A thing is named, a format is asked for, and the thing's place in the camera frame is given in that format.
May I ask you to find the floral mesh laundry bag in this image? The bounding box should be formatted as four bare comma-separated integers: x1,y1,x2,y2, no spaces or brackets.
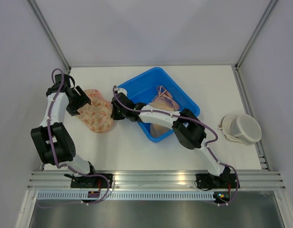
77,89,113,133

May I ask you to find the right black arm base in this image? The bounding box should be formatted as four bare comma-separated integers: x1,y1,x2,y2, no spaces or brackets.
195,173,240,190

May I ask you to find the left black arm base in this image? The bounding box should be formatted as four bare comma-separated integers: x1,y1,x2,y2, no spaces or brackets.
64,173,113,189

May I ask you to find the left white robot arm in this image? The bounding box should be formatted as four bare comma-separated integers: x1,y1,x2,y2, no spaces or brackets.
30,73,98,188

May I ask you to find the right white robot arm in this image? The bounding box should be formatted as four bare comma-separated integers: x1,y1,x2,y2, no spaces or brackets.
112,86,231,188

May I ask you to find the beige bra in bin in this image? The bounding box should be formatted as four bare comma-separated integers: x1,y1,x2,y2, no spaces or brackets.
149,85,180,138

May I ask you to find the white mesh laundry bag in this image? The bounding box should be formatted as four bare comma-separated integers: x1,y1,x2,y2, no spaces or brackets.
219,114,262,145

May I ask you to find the blue plastic bin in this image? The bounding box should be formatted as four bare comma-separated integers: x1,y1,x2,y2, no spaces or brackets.
111,67,200,143

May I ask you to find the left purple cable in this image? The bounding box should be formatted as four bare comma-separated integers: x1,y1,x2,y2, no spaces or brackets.
37,68,111,209

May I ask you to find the purple cable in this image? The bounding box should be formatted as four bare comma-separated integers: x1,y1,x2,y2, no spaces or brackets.
37,68,111,209
112,85,240,207

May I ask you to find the aluminium mounting rail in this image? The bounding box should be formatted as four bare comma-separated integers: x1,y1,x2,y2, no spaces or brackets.
27,170,285,191

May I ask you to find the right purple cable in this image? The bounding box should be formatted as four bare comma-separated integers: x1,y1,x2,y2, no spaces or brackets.
112,85,240,207

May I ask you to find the white slotted cable duct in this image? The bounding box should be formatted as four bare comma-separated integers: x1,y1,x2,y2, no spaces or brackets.
38,190,215,201

